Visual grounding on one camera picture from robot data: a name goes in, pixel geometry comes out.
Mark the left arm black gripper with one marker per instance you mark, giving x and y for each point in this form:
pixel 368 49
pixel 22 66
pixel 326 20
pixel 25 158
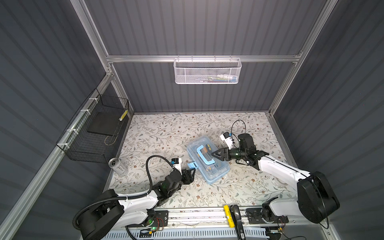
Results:
pixel 190 177

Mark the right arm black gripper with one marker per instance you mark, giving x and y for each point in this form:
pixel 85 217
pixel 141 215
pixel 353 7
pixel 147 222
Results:
pixel 221 150

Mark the light blue toolbox base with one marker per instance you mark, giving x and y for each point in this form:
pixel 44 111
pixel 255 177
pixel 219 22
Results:
pixel 212 172

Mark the yellow black screwdriver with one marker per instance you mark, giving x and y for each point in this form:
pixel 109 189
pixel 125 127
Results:
pixel 207 148

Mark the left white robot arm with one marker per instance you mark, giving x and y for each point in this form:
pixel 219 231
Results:
pixel 111 210

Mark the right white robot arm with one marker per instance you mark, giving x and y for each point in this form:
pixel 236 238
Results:
pixel 315 198

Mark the yellow tube in basket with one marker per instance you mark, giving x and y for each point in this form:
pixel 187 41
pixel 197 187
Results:
pixel 123 115

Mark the black foam pad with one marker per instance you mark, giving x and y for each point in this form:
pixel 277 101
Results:
pixel 107 124

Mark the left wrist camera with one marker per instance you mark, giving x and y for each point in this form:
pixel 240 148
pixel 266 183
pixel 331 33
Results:
pixel 177 164

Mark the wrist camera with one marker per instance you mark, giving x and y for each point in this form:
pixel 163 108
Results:
pixel 177 164
pixel 227 138

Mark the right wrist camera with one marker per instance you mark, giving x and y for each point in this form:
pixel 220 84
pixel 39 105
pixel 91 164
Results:
pixel 227 138

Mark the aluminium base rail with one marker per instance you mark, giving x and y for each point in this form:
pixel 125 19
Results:
pixel 215 216

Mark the black handle tool on rail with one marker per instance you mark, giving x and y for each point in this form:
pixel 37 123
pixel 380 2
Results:
pixel 237 219

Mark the yellow marker on rail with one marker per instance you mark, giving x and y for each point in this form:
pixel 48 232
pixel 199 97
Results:
pixel 229 216

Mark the white wire mesh basket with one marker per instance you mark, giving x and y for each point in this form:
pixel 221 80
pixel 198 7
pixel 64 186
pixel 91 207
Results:
pixel 210 71

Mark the black wire basket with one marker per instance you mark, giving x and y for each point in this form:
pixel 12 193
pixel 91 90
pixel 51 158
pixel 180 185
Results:
pixel 79 145

